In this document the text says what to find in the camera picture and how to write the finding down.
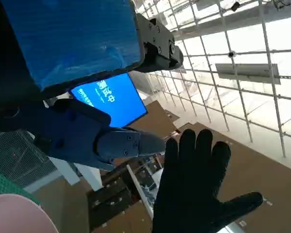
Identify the pink bowl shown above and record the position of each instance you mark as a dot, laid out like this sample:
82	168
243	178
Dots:
17	216

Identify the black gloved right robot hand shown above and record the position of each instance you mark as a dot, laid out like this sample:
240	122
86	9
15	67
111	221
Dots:
191	194

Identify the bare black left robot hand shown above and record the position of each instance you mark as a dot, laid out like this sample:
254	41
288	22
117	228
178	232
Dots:
70	36

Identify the green cutting mat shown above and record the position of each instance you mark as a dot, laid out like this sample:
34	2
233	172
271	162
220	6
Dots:
7	184

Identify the black shelf cabinet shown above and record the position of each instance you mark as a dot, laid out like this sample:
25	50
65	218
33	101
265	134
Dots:
111	199

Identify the blue screen monitor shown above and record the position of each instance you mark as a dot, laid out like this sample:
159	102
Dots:
121	102

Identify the white metal grid frame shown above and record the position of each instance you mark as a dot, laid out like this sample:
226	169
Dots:
232	72

